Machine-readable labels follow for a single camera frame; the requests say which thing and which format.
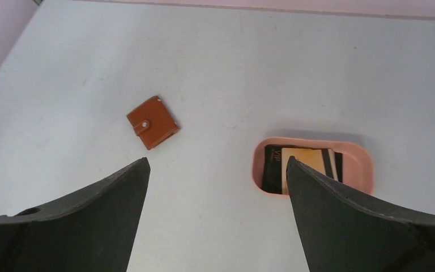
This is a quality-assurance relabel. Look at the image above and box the pink plastic tray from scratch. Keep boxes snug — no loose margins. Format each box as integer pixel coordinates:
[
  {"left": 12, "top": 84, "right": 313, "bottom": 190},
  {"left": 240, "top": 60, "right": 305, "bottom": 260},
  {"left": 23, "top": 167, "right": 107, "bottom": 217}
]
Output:
[{"left": 251, "top": 137, "right": 375, "bottom": 195}]

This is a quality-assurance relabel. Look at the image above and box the brown leather card holder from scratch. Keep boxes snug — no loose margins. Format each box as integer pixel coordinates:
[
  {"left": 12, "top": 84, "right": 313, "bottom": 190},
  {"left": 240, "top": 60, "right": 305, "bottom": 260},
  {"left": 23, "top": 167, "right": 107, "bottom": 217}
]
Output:
[{"left": 126, "top": 96, "right": 180, "bottom": 150}]

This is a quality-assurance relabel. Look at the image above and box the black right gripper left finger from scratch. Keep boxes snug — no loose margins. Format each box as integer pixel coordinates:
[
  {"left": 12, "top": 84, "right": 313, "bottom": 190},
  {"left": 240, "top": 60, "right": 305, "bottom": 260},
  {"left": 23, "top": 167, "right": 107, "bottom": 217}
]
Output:
[{"left": 0, "top": 158, "right": 151, "bottom": 271}]

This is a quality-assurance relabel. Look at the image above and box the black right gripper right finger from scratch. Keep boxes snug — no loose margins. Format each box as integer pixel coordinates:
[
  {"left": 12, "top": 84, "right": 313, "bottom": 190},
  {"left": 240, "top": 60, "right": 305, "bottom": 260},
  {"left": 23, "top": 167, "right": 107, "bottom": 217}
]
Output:
[{"left": 286, "top": 157, "right": 435, "bottom": 271}]

